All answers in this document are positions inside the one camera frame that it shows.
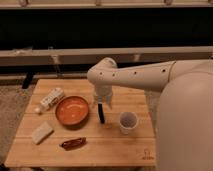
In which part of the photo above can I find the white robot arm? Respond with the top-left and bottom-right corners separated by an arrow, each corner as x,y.
87,58 -> 213,171

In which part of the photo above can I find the orange bowl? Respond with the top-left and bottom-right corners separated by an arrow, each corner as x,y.
55,96 -> 89,126

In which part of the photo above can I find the white toothpaste tube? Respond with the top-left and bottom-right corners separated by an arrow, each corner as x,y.
34,87 -> 65,114

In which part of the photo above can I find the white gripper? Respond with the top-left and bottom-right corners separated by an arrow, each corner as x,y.
93,86 -> 113,107

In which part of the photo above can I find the white sponge block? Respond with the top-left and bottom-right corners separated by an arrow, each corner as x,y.
31,122 -> 54,144

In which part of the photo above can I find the wooden table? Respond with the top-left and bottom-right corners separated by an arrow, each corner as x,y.
5,79 -> 155,167

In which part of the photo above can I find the brown snack wrapper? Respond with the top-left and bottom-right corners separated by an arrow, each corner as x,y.
60,137 -> 87,150

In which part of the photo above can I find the grey metal rail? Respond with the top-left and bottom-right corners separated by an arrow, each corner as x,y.
0,46 -> 213,66

